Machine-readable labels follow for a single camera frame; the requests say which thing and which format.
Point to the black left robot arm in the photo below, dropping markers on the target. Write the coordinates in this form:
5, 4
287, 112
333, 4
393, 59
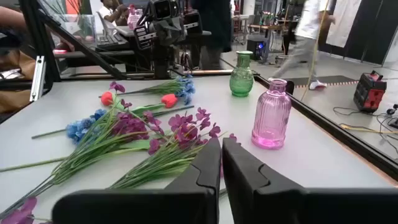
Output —
161, 62

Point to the pink bottle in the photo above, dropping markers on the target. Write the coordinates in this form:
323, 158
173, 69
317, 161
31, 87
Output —
133, 18

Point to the black computer tower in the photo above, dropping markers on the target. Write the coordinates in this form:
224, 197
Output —
256, 46

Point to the purple artificial flower bunch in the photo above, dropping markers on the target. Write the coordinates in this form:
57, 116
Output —
130, 126
186, 130
18, 213

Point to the black partition panel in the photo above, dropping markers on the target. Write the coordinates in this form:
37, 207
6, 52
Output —
373, 31

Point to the silver aluminium bracket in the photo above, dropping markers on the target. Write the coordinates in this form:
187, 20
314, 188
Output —
38, 77

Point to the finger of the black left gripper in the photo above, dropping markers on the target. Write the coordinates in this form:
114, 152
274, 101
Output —
175, 32
161, 34

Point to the brown bag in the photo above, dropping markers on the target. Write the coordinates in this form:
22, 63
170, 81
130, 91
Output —
15, 99

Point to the white hanging cloth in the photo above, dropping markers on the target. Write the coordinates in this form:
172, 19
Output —
345, 21

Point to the pink glass vase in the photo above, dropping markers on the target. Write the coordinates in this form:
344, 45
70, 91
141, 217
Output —
270, 118

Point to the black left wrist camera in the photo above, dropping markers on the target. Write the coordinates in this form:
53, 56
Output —
161, 9

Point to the blue artificial flower bunch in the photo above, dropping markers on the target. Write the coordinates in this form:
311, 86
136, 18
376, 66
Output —
79, 129
186, 88

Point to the black mat orange striped edge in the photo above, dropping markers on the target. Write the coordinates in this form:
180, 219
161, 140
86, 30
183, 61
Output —
329, 79

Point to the person's forearm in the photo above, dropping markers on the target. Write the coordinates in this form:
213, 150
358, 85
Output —
11, 18

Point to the red black power station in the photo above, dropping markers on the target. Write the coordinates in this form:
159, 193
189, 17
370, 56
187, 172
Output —
370, 93

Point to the black aluminium table frame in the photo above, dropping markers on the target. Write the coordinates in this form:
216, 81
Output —
342, 135

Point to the person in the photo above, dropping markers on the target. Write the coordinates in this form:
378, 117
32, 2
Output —
306, 25
109, 12
214, 28

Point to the green glass vase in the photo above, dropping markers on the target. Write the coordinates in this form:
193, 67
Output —
242, 81

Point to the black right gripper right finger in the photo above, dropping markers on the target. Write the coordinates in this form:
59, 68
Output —
248, 193

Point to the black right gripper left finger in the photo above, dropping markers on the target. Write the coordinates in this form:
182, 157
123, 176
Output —
199, 202

